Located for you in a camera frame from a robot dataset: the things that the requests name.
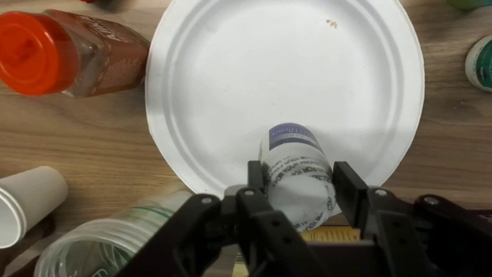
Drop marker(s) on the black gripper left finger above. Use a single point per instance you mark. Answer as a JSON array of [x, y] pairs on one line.
[[256, 241]]

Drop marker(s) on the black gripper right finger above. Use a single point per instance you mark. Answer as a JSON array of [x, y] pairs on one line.
[[410, 236]]

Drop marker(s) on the clear plastic cup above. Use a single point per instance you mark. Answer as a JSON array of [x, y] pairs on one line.
[[77, 256], [154, 210]]

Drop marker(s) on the white pill bottle green label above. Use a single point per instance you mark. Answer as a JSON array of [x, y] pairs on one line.
[[482, 63]]

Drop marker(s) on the spice bottle orange lid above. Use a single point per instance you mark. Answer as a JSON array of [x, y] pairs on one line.
[[62, 52]]

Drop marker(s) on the white paper plate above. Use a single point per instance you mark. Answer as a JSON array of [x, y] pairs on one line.
[[267, 78]]

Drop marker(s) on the small white paper cup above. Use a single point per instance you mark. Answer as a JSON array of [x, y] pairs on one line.
[[28, 198]]

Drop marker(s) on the open yellow tea box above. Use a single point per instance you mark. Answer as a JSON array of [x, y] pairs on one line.
[[328, 235]]

